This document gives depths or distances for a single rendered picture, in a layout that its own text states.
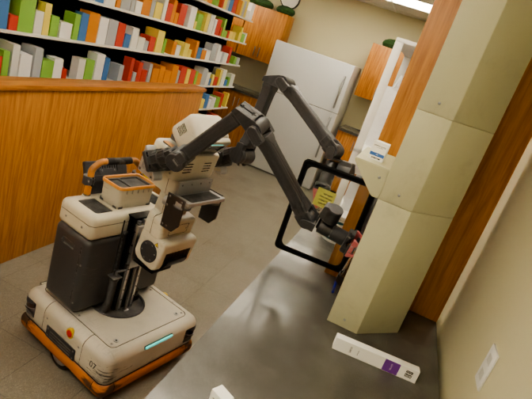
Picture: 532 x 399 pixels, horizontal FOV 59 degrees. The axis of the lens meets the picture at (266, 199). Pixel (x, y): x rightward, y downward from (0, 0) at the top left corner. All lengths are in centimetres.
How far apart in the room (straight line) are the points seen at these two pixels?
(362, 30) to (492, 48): 570
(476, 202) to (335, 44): 551
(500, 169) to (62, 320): 201
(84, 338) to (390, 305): 140
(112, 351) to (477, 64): 185
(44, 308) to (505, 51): 221
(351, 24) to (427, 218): 577
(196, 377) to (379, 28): 632
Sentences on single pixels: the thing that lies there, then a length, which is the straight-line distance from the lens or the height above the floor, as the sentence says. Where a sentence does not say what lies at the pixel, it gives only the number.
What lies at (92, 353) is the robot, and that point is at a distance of 235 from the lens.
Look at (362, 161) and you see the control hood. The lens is 151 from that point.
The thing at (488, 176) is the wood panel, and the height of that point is 156.
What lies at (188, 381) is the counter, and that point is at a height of 94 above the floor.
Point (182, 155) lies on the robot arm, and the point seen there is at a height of 127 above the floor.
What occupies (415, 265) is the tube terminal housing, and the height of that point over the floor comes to 122.
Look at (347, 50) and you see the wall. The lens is 716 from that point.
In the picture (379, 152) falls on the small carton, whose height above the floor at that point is 154.
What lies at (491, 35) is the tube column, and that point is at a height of 196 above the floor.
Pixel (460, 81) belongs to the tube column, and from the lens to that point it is 149.
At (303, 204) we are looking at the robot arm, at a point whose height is 127.
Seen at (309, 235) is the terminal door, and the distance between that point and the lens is 191.
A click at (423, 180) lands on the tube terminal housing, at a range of 151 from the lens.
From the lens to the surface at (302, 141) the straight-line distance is 659.
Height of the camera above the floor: 176
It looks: 18 degrees down
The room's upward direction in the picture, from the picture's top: 19 degrees clockwise
